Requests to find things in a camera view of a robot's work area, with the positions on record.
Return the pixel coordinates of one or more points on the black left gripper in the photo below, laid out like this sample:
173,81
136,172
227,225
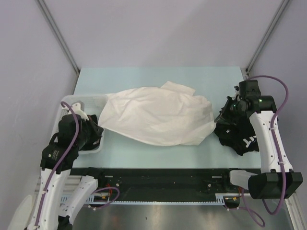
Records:
83,120

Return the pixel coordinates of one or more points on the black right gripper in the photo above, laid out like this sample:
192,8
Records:
224,117

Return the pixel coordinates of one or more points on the black t shirt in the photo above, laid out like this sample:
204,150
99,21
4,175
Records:
96,133

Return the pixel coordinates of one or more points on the white plastic laundry basket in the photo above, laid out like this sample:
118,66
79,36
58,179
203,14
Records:
92,104

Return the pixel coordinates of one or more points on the white t shirt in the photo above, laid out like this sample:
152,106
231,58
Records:
169,115

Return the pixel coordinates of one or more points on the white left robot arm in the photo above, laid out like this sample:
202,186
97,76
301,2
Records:
75,133

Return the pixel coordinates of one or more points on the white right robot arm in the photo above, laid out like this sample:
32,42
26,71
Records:
277,178

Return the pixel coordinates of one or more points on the stack of black t shirts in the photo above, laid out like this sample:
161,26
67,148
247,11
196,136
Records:
241,137

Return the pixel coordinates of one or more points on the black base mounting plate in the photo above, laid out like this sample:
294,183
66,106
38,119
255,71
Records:
168,184

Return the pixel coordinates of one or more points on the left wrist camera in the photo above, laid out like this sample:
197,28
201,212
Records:
78,108

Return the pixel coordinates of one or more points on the left aluminium corner post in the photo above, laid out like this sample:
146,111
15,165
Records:
57,34

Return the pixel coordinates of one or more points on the aluminium corner post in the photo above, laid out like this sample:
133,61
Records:
268,33
57,34

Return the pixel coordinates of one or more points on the white slotted cable duct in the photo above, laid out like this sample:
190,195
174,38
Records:
218,200

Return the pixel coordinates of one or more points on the right aluminium corner post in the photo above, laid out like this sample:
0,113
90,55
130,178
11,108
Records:
268,33

